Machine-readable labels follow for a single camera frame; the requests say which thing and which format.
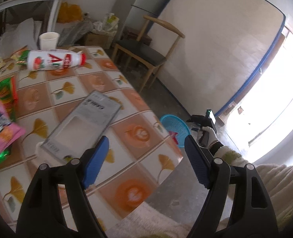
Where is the yellow plastic bag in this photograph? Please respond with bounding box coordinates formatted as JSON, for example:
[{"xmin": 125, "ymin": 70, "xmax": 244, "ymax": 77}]
[
  {"xmin": 68, "ymin": 4, "xmax": 84, "ymax": 22},
  {"xmin": 58, "ymin": 2, "xmax": 70, "ymax": 23}
]

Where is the white paper cup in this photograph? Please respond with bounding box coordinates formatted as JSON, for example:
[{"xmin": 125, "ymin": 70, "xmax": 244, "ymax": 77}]
[{"xmin": 39, "ymin": 32, "xmax": 60, "ymax": 50}]

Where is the grey packaging box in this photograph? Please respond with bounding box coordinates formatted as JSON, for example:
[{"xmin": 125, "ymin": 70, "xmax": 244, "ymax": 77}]
[{"xmin": 40, "ymin": 90, "xmax": 123, "ymax": 165}]

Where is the person's right forearm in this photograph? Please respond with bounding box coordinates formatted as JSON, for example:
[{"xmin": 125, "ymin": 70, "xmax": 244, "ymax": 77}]
[{"xmin": 208, "ymin": 141, "xmax": 293, "ymax": 231}]

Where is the white green printed bag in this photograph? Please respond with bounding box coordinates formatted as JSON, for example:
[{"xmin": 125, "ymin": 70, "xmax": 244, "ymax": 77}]
[{"xmin": 104, "ymin": 13, "xmax": 119, "ymax": 31}]

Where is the dark wooden stool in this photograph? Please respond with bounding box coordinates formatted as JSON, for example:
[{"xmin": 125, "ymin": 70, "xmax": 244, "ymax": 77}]
[{"xmin": 123, "ymin": 27, "xmax": 152, "ymax": 45}]

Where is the blue plastic wastebasket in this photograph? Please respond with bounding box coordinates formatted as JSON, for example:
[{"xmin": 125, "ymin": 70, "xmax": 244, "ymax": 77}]
[{"xmin": 160, "ymin": 114, "xmax": 190, "ymax": 152}]

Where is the orange snack bag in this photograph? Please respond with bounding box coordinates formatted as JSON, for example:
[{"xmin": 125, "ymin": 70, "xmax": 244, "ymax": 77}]
[{"xmin": 0, "ymin": 77, "xmax": 19, "ymax": 122}]

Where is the green snack packet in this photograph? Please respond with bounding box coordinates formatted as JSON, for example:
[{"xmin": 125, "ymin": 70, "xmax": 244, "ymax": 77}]
[{"xmin": 14, "ymin": 50, "xmax": 30, "ymax": 66}]

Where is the cardboard box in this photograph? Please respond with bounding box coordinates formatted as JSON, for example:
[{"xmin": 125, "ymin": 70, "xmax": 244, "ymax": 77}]
[{"xmin": 83, "ymin": 32, "xmax": 115, "ymax": 50}]

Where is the grey plastic bag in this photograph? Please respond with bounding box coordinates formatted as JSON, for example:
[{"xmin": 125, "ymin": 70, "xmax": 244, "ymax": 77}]
[{"xmin": 60, "ymin": 21, "xmax": 94, "ymax": 46}]

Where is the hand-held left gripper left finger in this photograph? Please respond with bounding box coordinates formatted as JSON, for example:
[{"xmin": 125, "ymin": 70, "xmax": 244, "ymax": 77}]
[{"xmin": 16, "ymin": 136, "xmax": 110, "ymax": 238}]

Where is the floral patterned tablecloth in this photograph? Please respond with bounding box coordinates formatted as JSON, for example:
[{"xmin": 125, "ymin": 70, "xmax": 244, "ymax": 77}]
[{"xmin": 0, "ymin": 45, "xmax": 184, "ymax": 233}]

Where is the person's right hand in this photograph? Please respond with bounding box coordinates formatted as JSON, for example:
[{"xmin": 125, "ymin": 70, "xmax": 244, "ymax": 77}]
[{"xmin": 197, "ymin": 126, "xmax": 220, "ymax": 150}]

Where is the pink snack packet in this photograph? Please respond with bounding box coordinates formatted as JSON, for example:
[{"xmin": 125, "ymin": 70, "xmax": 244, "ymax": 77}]
[{"xmin": 0, "ymin": 103, "xmax": 26, "ymax": 158}]

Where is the white mattress with blue border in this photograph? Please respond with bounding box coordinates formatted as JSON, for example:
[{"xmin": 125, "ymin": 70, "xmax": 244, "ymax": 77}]
[{"xmin": 146, "ymin": 0, "xmax": 286, "ymax": 118}]

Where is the white yogurt drink bottle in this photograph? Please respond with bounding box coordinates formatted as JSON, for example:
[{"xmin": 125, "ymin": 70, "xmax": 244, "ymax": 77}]
[{"xmin": 26, "ymin": 50, "xmax": 87, "ymax": 71}]

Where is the large white plastic bag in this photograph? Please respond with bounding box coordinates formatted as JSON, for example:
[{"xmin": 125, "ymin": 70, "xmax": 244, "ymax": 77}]
[{"xmin": 0, "ymin": 17, "xmax": 41, "ymax": 55}]

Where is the wooden chair with dark seat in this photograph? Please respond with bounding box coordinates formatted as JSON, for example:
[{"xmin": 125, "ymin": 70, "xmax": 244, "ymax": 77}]
[{"xmin": 112, "ymin": 15, "xmax": 185, "ymax": 93}]

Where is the cream fuzzy robe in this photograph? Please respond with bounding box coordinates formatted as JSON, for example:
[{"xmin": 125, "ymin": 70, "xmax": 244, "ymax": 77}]
[{"xmin": 107, "ymin": 198, "xmax": 194, "ymax": 238}]

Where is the white metal shelf table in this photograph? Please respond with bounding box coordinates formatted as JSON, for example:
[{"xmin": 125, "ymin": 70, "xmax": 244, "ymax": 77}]
[{"xmin": 0, "ymin": 0, "xmax": 65, "ymax": 34}]

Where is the grey refrigerator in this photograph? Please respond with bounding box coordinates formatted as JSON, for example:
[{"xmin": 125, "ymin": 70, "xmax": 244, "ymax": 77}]
[{"xmin": 125, "ymin": 0, "xmax": 187, "ymax": 30}]

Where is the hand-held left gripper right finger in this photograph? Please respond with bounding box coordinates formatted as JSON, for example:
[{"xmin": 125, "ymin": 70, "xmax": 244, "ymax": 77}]
[{"xmin": 184, "ymin": 134, "xmax": 279, "ymax": 238}]

